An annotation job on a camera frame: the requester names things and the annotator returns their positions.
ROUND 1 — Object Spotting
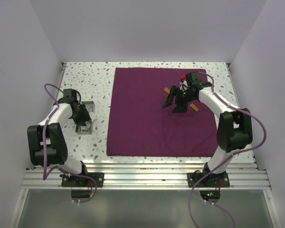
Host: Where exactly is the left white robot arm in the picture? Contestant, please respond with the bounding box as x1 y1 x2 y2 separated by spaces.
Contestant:
27 89 93 187

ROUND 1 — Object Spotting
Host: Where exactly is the purple cloth mat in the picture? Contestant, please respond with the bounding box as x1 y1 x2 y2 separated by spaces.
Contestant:
106 67 218 157

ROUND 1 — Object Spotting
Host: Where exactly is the stainless steel instrument tray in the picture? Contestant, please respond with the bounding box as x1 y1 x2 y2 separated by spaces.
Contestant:
76 101 95 135

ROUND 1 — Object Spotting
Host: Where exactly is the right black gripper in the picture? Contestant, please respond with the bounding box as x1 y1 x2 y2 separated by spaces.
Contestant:
162 85 196 114

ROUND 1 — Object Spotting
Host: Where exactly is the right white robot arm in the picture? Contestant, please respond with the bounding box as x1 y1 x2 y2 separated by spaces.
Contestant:
163 71 253 187

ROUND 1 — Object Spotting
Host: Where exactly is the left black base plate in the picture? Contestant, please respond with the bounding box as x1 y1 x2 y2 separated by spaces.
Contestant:
60 172 105 188

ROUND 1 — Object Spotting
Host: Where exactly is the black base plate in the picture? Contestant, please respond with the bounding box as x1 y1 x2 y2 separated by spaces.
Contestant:
60 172 105 188
187 170 230 188

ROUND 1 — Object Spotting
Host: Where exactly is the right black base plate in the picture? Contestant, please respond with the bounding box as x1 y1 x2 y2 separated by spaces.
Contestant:
187 170 230 188

